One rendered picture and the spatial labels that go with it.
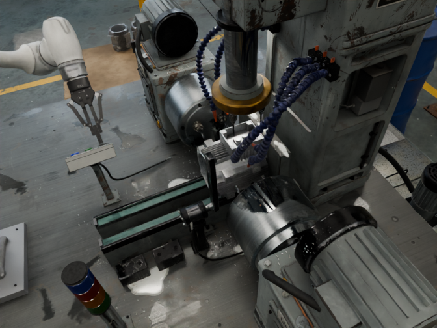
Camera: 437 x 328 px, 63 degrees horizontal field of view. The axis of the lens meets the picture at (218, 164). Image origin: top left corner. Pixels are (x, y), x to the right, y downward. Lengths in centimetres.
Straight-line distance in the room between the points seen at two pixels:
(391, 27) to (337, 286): 64
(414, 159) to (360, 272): 163
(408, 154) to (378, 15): 143
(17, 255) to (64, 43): 77
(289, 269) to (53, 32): 104
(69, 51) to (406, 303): 118
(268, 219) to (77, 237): 80
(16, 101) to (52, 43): 253
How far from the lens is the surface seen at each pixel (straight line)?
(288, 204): 99
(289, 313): 86
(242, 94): 101
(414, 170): 224
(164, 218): 128
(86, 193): 160
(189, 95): 135
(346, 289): 72
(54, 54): 136
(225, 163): 119
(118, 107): 197
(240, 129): 125
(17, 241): 156
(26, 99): 382
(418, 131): 317
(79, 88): 134
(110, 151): 134
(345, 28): 93
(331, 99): 104
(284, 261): 91
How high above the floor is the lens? 196
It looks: 48 degrees down
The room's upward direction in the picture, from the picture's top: 5 degrees counter-clockwise
